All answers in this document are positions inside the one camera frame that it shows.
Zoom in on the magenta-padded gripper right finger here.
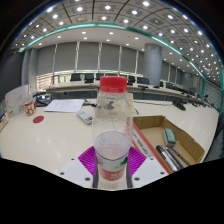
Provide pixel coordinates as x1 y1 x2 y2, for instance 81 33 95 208
125 145 170 189

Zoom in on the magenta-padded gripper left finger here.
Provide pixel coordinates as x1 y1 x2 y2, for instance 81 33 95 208
58 145 100 189

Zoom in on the clear red-capped water bottle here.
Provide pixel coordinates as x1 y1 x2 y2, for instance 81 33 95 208
91 75 134 183

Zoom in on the open brown cardboard box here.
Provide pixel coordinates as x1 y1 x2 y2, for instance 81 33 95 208
132 115 206 167

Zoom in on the black marker pen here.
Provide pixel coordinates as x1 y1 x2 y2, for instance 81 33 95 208
163 145 185 171
169 146 193 167
155 144 179 173

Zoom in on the green whiteboard eraser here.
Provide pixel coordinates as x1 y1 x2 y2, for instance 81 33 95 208
162 128 177 148

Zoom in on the white remote control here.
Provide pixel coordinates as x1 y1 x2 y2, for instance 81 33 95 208
76 110 94 126

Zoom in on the white printed paper sheet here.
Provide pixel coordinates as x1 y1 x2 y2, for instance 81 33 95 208
43 98 86 114

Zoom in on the flat round red coaster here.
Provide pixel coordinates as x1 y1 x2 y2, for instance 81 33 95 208
32 115 45 124

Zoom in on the black tabletop microphone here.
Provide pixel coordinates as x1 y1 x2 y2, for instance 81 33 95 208
172 99 187 112

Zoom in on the long curved conference desk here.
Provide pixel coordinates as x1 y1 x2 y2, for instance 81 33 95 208
45 80 214 108

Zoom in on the black desk phone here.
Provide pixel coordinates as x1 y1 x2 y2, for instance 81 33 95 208
33 92 53 108

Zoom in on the red and cream patterned mug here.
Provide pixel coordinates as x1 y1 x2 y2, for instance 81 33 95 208
23 100 37 117

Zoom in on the row of black office chairs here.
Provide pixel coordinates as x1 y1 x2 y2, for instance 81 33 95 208
69 72 183 91

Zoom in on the white printer paper carton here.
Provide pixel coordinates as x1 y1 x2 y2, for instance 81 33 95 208
4 84 33 119

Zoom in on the group of round ceiling lights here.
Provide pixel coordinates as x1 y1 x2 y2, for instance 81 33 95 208
13 0 224 88

